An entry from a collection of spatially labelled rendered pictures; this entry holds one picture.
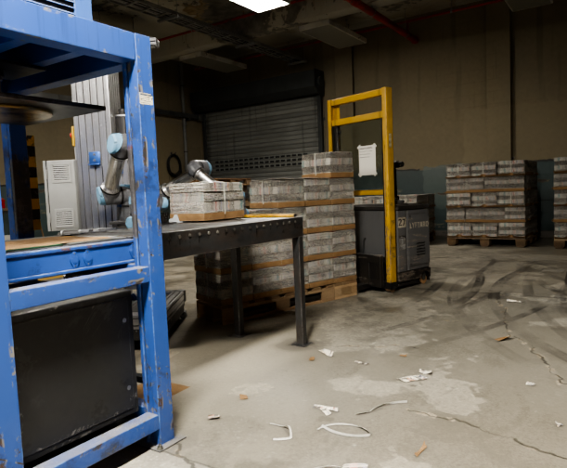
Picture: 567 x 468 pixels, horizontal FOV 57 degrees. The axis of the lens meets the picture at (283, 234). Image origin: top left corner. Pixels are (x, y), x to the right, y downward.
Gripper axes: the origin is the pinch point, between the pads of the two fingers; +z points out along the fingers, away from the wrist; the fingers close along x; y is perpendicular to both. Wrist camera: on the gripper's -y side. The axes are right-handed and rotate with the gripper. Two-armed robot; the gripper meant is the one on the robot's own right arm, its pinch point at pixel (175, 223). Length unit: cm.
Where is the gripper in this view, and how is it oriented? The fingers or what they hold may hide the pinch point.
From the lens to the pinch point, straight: 324.7
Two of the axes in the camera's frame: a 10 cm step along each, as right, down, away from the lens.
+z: 5.5, -0.9, 8.3
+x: -8.3, -0.1, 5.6
